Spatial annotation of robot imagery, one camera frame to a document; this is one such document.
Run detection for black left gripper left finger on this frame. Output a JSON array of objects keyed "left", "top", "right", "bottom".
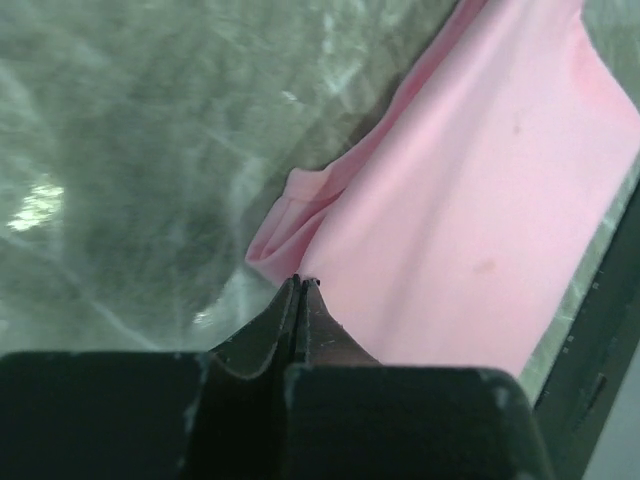
[{"left": 1, "top": 278, "right": 300, "bottom": 479}]

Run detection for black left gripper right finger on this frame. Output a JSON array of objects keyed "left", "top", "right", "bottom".
[{"left": 283, "top": 280, "right": 553, "bottom": 479}]

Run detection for pink t shirt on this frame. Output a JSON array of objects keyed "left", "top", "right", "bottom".
[{"left": 246, "top": 1, "right": 639, "bottom": 375}]

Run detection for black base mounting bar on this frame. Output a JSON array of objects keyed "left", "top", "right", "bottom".
[{"left": 534, "top": 191, "right": 639, "bottom": 479}]

